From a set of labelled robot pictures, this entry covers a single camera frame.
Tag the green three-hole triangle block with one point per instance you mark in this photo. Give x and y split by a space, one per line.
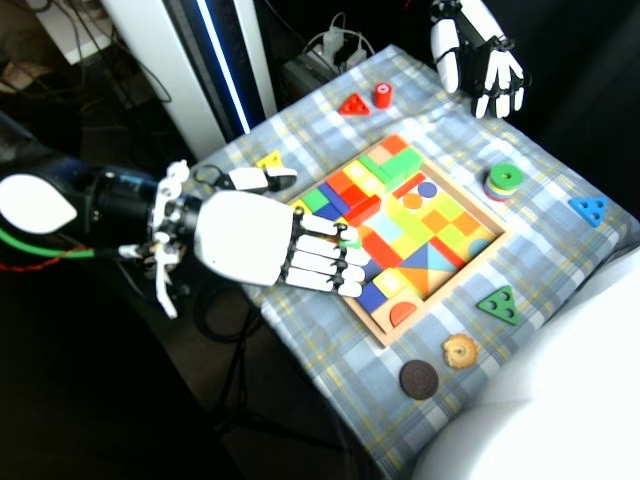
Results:
500 302

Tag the blue cube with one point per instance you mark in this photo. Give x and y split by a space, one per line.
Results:
374 299

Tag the yellow cube with white five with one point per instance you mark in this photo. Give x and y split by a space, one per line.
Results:
391 281

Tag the tan toy cookie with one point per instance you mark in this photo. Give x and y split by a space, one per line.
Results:
460 352

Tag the blue plaid table cloth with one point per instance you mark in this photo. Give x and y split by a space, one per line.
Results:
320 125

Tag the red cylinder with white letter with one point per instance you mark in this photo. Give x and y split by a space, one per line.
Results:
382 96

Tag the blue three-hole triangle block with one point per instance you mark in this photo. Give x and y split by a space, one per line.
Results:
587 210

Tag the white power strip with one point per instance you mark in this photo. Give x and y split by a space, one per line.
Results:
335 44

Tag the wooden block tray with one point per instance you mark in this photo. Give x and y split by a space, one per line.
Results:
450 225

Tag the white shelf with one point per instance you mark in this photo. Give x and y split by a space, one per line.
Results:
75 35

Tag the white column with blue light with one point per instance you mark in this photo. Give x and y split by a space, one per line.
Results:
150 60

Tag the dark brown toy cookie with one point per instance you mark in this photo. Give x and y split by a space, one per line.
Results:
419 380

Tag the black box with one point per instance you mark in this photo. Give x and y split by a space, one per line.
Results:
305 75

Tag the yellow three-hole triangle block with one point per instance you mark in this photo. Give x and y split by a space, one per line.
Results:
269 161

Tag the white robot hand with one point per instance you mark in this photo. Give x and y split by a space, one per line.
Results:
240 235
500 65

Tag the red three-hole triangle block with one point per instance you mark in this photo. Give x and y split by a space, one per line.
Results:
355 107

